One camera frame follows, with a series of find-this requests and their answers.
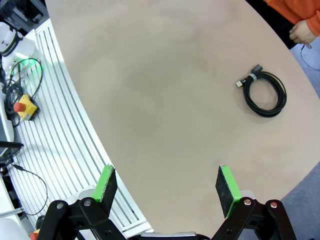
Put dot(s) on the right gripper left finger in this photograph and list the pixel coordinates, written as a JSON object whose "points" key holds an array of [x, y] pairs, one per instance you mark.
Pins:
{"points": [[103, 186]]}

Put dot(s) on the yellow emergency stop button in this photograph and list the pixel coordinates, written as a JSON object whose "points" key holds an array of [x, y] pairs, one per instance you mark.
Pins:
{"points": [[26, 108], [35, 233]]}

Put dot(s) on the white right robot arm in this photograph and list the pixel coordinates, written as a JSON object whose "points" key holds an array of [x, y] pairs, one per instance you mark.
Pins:
{"points": [[10, 230]]}

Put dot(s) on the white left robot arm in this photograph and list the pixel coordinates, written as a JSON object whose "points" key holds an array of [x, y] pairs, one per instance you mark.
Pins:
{"points": [[25, 47]]}

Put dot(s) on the black flat device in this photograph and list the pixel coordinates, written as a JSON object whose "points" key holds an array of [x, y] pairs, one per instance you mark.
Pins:
{"points": [[10, 147]]}

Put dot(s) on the person's left hand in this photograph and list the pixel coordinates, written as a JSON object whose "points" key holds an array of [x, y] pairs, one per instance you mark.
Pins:
{"points": [[303, 32]]}

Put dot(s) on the person in orange hoodie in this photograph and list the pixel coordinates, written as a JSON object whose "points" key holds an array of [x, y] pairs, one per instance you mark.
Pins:
{"points": [[277, 22]]}

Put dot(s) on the white slatted aluminium platform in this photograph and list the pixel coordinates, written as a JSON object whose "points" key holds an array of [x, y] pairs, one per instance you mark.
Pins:
{"points": [[62, 140]]}

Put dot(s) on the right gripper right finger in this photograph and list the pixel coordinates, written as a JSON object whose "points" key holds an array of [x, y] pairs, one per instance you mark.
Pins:
{"points": [[228, 190]]}

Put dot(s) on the person's left forearm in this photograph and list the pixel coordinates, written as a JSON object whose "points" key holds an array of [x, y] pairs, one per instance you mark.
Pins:
{"points": [[313, 22]]}

